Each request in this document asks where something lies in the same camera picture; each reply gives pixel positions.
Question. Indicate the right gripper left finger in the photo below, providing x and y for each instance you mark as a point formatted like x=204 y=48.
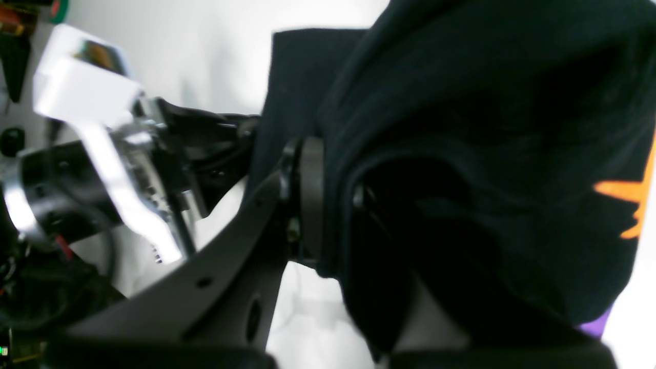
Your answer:
x=216 y=310

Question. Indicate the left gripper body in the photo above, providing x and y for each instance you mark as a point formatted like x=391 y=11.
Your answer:
x=204 y=153

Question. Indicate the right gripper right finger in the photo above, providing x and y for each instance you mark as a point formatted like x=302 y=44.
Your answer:
x=427 y=294

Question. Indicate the black T-shirt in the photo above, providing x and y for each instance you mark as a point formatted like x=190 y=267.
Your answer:
x=523 y=115

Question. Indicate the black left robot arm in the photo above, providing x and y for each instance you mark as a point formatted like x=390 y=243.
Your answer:
x=58 y=251

